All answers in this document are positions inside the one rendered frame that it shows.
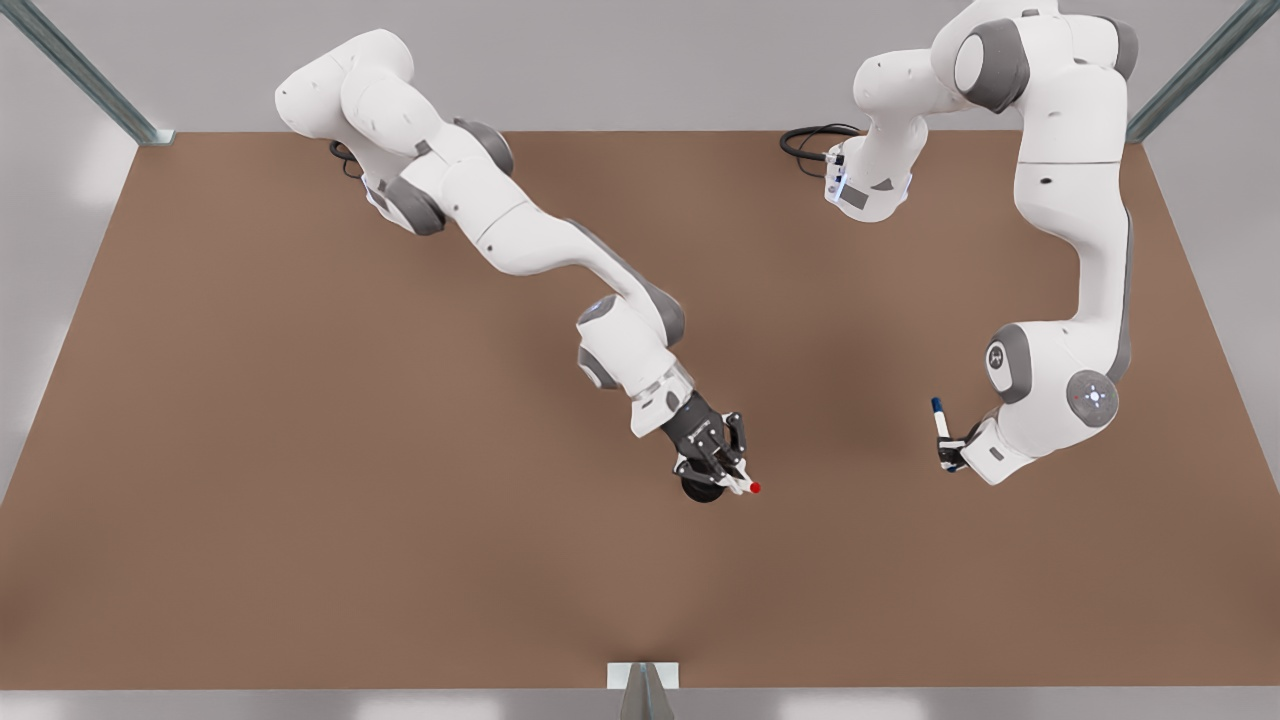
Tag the white pen with blue cap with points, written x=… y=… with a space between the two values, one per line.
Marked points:
x=940 y=418

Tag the white pen with red tip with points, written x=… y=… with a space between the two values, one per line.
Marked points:
x=745 y=486

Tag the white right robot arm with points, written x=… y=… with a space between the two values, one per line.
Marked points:
x=520 y=235

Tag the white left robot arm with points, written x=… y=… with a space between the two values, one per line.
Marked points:
x=1070 y=200

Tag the silver frame post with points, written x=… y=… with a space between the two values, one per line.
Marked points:
x=1195 y=72
x=643 y=690
x=85 y=72

